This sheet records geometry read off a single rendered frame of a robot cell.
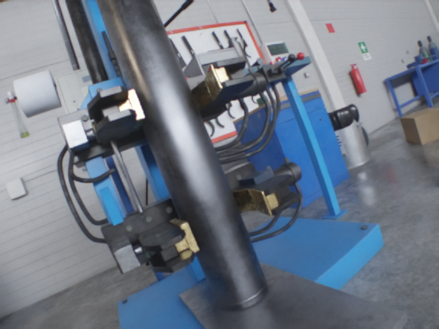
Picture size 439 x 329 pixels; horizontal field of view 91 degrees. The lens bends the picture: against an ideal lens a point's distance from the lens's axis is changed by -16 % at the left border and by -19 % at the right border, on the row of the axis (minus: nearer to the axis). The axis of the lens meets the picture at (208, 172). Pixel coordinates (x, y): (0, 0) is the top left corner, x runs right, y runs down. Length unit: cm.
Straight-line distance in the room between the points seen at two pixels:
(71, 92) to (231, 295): 151
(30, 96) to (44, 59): 152
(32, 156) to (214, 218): 243
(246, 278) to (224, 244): 15
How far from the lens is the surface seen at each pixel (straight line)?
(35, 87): 186
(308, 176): 235
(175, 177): 85
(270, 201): 91
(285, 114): 229
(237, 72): 103
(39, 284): 310
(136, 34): 96
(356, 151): 306
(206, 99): 107
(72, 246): 294
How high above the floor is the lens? 71
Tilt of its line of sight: 3 degrees down
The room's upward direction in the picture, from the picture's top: 22 degrees counter-clockwise
